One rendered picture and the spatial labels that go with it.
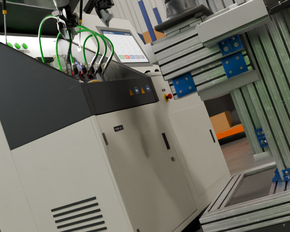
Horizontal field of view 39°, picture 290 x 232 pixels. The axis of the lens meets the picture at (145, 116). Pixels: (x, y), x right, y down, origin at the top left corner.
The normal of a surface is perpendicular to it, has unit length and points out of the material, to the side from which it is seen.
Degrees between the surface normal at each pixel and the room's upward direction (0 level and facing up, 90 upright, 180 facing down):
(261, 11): 90
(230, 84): 90
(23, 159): 90
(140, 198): 90
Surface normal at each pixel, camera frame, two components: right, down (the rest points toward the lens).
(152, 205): 0.81, -0.32
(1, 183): -0.47, 0.13
